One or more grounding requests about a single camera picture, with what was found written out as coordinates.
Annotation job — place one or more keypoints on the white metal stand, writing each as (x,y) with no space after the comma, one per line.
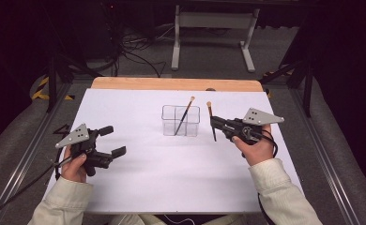
(214,20)

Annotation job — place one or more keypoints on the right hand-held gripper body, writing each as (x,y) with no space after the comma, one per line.
(261,118)

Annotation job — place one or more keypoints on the black tripod stand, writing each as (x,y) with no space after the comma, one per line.
(52,81)
(308,90)

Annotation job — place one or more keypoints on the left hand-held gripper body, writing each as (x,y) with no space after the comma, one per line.
(78,136)

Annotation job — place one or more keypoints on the black makeup brush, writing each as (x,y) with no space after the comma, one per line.
(186,113)
(210,112)

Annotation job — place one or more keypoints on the yellow black hazard tape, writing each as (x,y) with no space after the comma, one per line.
(42,93)

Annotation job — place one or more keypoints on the person's right hand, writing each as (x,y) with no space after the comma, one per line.
(257,153)

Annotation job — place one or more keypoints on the aluminium floor rail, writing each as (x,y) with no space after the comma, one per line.
(24,162)
(325,156)

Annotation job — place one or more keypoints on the black floor tape mark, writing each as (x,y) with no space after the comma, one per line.
(63,128)

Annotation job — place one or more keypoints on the person's left leg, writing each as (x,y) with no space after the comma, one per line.
(131,220)

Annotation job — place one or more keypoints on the white table mat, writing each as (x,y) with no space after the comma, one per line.
(159,168)

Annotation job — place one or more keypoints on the clear plastic organizer box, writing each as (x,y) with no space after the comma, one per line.
(192,123)

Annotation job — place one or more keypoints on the person's left hand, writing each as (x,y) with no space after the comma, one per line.
(73,170)

